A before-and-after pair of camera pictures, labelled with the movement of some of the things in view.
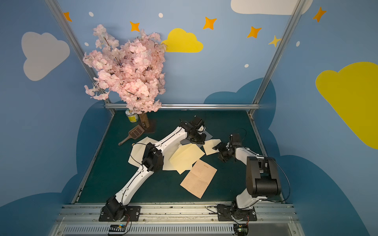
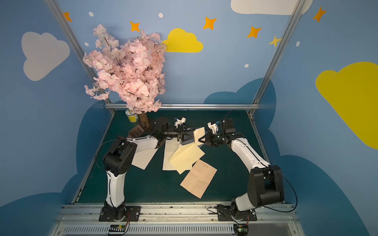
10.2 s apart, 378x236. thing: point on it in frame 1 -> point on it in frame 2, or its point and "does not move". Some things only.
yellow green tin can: [133, 116] does not move
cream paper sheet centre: [167, 165] does not move
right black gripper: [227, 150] -> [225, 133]
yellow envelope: [185, 156] does not move
